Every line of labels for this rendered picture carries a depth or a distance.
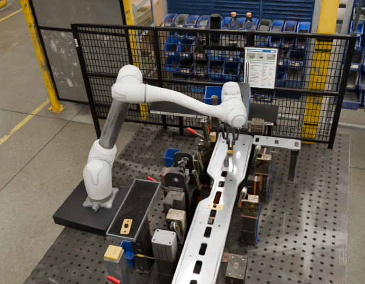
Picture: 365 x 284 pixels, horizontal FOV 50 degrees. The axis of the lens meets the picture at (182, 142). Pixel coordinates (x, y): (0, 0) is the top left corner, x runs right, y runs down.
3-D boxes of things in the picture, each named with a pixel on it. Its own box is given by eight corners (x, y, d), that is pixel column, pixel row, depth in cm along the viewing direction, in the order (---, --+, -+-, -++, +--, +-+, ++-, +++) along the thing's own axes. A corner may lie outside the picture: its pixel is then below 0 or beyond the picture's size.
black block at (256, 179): (259, 220, 234) (263, 183, 217) (241, 217, 237) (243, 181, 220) (261, 210, 241) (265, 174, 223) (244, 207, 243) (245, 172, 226)
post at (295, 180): (298, 184, 256) (304, 149, 239) (281, 182, 259) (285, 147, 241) (299, 177, 261) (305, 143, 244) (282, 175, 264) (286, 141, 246)
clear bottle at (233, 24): (236, 44, 262) (237, 14, 250) (227, 43, 263) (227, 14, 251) (238, 40, 267) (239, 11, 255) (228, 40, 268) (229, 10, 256)
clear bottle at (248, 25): (252, 45, 259) (253, 15, 247) (242, 44, 261) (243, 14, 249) (253, 41, 264) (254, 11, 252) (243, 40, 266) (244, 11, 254)
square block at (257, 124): (259, 168, 271) (263, 125, 250) (248, 166, 273) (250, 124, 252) (261, 160, 277) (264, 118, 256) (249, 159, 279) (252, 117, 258)
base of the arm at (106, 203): (80, 211, 240) (78, 204, 236) (92, 186, 257) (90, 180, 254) (108, 214, 237) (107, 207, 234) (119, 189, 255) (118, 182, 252)
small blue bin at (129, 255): (134, 269, 212) (132, 259, 206) (117, 265, 214) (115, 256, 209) (141, 253, 220) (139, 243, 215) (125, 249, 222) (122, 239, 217)
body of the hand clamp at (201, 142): (209, 187, 259) (208, 145, 237) (199, 186, 260) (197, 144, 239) (210, 181, 263) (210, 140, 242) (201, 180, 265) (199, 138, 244)
